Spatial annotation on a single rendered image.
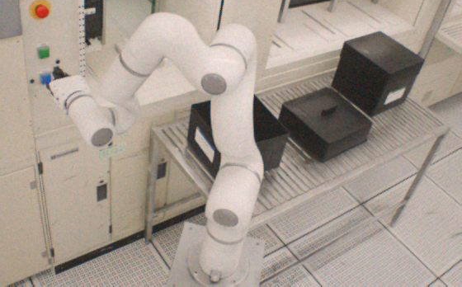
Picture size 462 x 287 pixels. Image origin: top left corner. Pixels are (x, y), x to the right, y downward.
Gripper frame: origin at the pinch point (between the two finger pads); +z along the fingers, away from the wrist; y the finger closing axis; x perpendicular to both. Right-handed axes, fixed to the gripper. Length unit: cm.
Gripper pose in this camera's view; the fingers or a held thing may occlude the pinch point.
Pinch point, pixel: (58, 73)
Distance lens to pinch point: 157.5
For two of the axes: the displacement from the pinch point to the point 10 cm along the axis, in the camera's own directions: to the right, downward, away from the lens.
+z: -5.7, -5.9, 5.6
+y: 8.0, -2.8, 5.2
